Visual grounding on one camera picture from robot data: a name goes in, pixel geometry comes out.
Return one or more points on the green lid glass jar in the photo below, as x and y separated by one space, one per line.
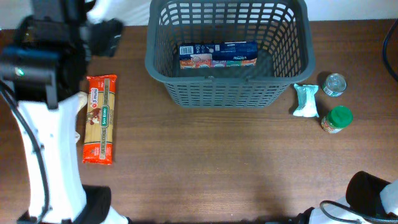
337 119

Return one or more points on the silver tin can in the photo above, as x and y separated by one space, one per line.
334 85

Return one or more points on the orange spaghetti packet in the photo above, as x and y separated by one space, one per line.
98 143

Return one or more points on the beige paper pouch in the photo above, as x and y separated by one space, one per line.
82 101

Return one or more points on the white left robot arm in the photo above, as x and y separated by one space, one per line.
41 71

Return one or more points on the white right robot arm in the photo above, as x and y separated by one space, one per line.
336 212

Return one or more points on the teal white snack packet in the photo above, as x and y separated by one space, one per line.
306 101

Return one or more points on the grey plastic shopping basket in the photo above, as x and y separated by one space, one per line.
280 28

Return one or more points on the blue cardboard food box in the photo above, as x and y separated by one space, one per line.
218 55

